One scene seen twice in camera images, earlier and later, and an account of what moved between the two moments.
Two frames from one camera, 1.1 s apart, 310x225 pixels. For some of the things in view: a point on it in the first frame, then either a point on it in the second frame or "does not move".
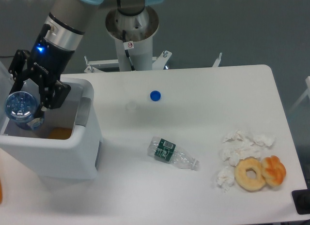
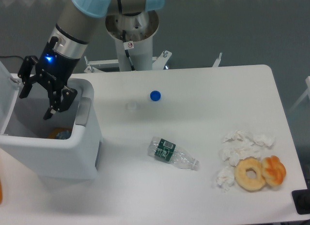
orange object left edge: (1, 192) does not move
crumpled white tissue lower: (225, 178) does not move
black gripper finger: (18, 69) → (24, 73)
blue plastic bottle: (20, 108) → (64, 135)
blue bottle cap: (155, 96) does not move
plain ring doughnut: (242, 179) does not move
